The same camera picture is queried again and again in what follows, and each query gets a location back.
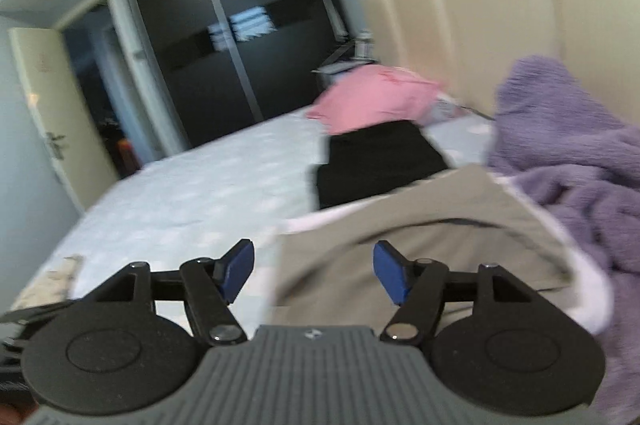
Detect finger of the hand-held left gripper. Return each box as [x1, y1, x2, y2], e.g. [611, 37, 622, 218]
[0, 300, 81, 325]

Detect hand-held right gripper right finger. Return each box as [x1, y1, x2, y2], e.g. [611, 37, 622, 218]
[373, 240, 551, 348]

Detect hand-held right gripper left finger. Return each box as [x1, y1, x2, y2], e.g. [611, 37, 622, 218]
[80, 239, 256, 347]

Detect taupe garment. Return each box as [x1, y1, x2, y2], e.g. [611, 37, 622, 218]
[272, 165, 573, 331]

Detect black folded clothes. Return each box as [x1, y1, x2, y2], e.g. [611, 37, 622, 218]
[315, 122, 451, 210]

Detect beige crumpled jacket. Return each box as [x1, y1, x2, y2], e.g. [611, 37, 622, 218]
[10, 252, 83, 311]

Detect bed with polka dot sheet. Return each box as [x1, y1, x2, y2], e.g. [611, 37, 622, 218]
[10, 105, 501, 311]

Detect pink pillow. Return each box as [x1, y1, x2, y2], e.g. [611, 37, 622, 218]
[306, 64, 443, 136]

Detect black sliding door wardrobe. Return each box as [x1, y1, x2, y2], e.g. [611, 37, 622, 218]
[122, 0, 351, 150]

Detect pink folded garment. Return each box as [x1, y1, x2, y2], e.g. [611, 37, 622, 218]
[282, 167, 617, 338]

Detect cream door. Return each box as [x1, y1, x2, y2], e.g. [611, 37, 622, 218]
[7, 27, 121, 213]

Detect nightstand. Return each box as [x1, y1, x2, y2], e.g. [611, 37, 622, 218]
[312, 40, 376, 78]

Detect purple fleece blanket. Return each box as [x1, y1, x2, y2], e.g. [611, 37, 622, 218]
[487, 55, 640, 421]

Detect cream padded headboard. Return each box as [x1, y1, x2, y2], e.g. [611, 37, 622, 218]
[361, 0, 640, 130]

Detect metal door handle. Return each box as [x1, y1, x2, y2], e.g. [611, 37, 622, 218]
[45, 132, 68, 160]

